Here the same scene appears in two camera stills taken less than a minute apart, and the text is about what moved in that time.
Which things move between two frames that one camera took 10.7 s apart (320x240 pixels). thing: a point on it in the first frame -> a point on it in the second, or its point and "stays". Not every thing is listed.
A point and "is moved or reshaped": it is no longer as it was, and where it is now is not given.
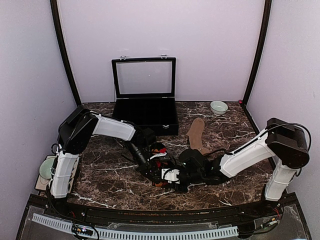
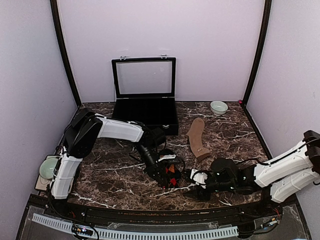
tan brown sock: [195, 135] stays
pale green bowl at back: [219, 108] stays
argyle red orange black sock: [160, 163] is moved or reshaped
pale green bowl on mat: [45, 168] stays
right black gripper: [182, 189] -> [199, 191]
